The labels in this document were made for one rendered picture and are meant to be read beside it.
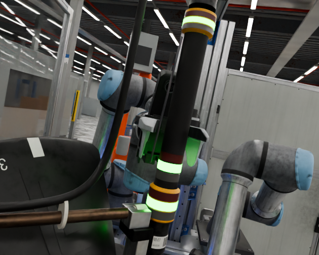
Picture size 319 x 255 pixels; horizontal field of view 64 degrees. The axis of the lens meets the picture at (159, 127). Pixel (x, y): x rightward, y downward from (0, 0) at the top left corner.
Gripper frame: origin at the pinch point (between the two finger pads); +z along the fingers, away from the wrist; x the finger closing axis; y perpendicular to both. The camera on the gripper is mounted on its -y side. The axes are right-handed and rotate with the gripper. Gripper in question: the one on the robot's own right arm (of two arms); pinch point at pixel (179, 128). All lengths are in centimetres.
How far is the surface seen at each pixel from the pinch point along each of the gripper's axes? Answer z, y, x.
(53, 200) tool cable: 4.9, 9.8, 13.2
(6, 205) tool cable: 6.6, 10.2, 17.1
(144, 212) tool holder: 1.2, 11.3, 2.6
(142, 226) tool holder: 1.2, 13.2, 2.6
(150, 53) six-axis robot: -396, -99, -30
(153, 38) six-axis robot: -396, -124, -30
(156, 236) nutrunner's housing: 0.0, 14.8, 0.2
